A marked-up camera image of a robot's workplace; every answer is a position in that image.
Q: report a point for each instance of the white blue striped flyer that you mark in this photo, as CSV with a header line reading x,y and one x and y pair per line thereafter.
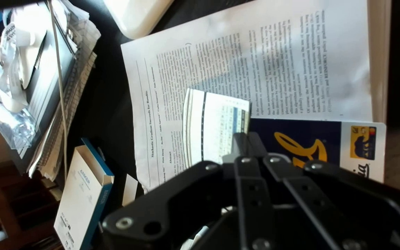
x,y
209,124

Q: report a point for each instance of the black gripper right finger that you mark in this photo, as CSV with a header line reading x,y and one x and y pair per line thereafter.
x,y
349,212

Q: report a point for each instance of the blue Cal booklet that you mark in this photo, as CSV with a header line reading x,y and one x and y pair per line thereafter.
x,y
354,147

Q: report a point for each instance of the pile of papers and bags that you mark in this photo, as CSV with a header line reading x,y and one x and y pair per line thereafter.
x,y
46,58

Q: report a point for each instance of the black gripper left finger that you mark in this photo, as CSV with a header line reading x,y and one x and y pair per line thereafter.
x,y
167,216

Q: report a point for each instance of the white paper stack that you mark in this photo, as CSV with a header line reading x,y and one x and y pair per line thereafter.
x,y
324,61

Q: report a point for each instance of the blue white book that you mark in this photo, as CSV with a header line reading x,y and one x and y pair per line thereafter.
x,y
85,194

